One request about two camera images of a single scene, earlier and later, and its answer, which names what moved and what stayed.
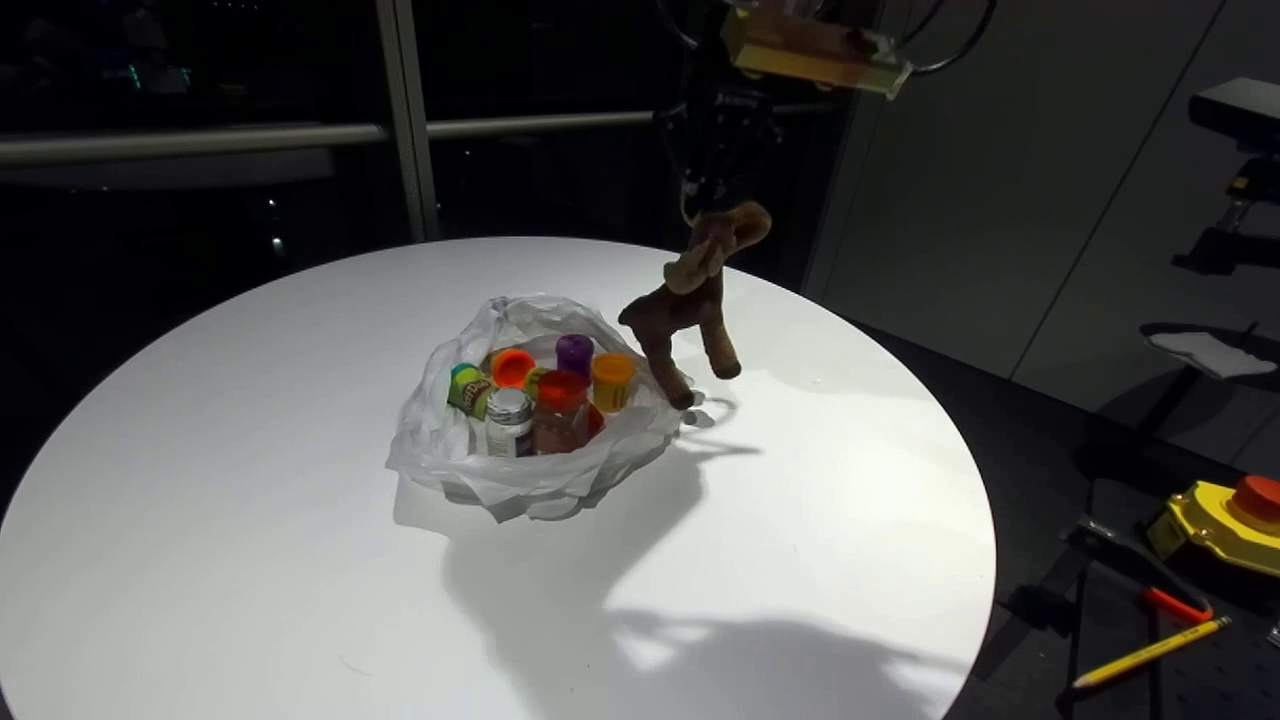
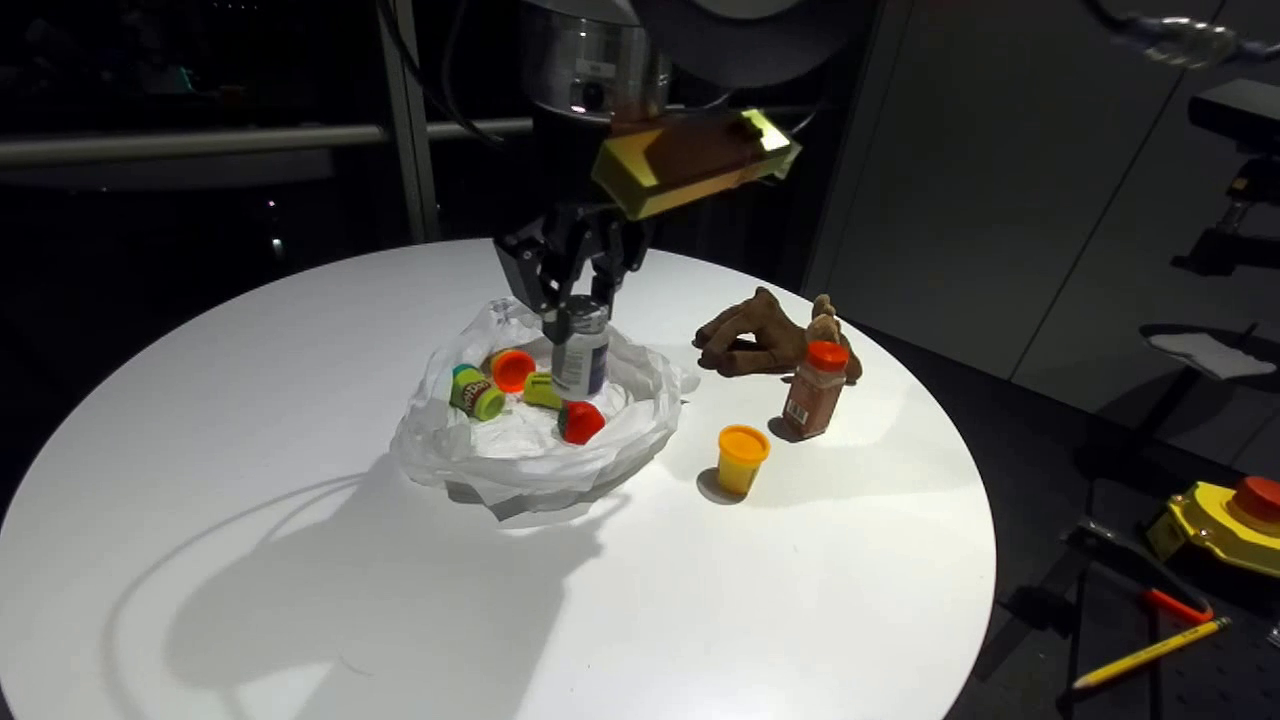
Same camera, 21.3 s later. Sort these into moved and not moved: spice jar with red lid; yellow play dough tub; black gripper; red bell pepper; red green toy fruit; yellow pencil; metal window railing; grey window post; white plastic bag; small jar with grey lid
Moved: small jar with grey lid; yellow play dough tub; red green toy fruit; spice jar with red lid; black gripper
Not moved: yellow pencil; grey window post; red bell pepper; white plastic bag; metal window railing
